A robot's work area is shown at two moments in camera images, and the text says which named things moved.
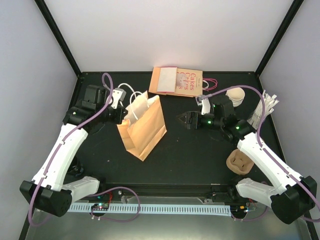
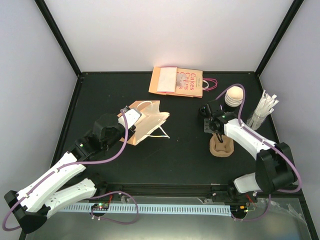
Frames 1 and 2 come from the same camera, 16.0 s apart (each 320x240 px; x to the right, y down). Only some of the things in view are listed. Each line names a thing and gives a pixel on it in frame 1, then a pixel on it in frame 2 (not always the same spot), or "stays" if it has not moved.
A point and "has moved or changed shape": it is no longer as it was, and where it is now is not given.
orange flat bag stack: x=163 y=80 stays
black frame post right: x=290 y=15 stays
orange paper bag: x=144 y=126 has moved or changed shape
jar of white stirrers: x=255 y=118 stays
